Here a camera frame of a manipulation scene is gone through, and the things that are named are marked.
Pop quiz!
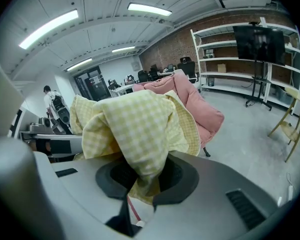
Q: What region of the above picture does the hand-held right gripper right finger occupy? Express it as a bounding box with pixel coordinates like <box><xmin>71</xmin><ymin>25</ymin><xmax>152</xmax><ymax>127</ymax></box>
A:
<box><xmin>139</xmin><ymin>150</ymin><xmax>282</xmax><ymax>240</ymax></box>

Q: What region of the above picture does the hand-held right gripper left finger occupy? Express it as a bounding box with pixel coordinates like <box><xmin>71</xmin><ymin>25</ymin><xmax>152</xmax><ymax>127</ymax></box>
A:
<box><xmin>33</xmin><ymin>151</ymin><xmax>141</xmax><ymax>226</ymax></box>

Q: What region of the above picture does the pink cushioned seat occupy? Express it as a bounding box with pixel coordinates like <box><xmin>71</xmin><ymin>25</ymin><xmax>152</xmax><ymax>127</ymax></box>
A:
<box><xmin>132</xmin><ymin>72</ymin><xmax>226</xmax><ymax>158</ymax></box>

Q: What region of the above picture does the yellow checked cloth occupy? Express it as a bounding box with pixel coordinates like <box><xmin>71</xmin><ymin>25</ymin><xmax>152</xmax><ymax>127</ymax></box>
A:
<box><xmin>69</xmin><ymin>90</ymin><xmax>201</xmax><ymax>206</ymax></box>

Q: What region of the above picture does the grey desk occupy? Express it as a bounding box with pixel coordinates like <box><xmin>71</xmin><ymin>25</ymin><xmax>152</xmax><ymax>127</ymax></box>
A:
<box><xmin>19</xmin><ymin>130</ymin><xmax>84</xmax><ymax>160</ymax></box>

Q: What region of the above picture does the grey desktop machine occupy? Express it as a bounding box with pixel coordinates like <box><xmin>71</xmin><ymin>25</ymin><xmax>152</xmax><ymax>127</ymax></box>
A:
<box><xmin>28</xmin><ymin>117</ymin><xmax>55</xmax><ymax>135</ymax></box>

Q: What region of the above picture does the black framed glass door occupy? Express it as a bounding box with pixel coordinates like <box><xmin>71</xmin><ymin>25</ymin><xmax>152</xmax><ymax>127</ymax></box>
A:
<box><xmin>73</xmin><ymin>66</ymin><xmax>111</xmax><ymax>102</ymax></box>

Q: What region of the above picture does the light wooden chair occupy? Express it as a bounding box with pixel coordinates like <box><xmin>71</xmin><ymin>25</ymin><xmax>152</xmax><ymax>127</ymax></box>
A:
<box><xmin>277</xmin><ymin>120</ymin><xmax>300</xmax><ymax>145</ymax></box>

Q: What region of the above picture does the white desk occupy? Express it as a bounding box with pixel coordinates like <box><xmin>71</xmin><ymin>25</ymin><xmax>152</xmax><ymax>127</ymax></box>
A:
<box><xmin>109</xmin><ymin>83</ymin><xmax>136</xmax><ymax>98</ymax></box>

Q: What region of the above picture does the white shelving rack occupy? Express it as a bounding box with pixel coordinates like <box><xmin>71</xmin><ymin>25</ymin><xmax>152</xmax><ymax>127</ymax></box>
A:
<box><xmin>189</xmin><ymin>17</ymin><xmax>300</xmax><ymax>110</ymax></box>

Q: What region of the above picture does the black wheeled monitor stand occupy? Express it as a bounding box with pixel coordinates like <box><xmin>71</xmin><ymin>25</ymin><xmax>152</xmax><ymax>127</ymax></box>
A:
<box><xmin>244</xmin><ymin>60</ymin><xmax>273</xmax><ymax>112</ymax></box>

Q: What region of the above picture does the black office chair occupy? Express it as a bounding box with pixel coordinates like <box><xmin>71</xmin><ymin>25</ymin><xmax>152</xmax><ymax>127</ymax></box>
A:
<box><xmin>176</xmin><ymin>56</ymin><xmax>199</xmax><ymax>82</ymax></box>
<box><xmin>137</xmin><ymin>69</ymin><xmax>150</xmax><ymax>84</ymax></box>
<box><xmin>149</xmin><ymin>67</ymin><xmax>160</xmax><ymax>81</ymax></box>

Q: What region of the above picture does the grey storage bin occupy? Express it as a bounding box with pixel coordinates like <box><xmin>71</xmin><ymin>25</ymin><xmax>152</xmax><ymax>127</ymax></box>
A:
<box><xmin>274</xmin><ymin>85</ymin><xmax>294</xmax><ymax>105</ymax></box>

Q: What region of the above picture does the long ceiling light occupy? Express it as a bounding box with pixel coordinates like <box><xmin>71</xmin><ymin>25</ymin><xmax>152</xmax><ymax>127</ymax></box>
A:
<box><xmin>111</xmin><ymin>45</ymin><xmax>137</xmax><ymax>54</ymax></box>
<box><xmin>18</xmin><ymin>8</ymin><xmax>80</xmax><ymax>51</ymax></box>
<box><xmin>65</xmin><ymin>57</ymin><xmax>94</xmax><ymax>72</ymax></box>
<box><xmin>127</xmin><ymin>1</ymin><xmax>173</xmax><ymax>17</ymax></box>

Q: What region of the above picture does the light wooden table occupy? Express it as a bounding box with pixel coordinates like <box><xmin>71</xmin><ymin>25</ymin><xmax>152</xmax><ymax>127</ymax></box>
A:
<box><xmin>267</xmin><ymin>86</ymin><xmax>300</xmax><ymax>163</ymax></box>

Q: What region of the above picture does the black monitor screen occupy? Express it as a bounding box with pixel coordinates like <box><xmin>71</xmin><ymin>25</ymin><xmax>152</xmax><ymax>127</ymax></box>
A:
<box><xmin>232</xmin><ymin>25</ymin><xmax>287</xmax><ymax>66</ymax></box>

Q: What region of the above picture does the red cord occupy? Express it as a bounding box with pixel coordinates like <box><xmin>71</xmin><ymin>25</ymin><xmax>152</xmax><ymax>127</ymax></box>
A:
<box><xmin>126</xmin><ymin>194</ymin><xmax>144</xmax><ymax>223</ymax></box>

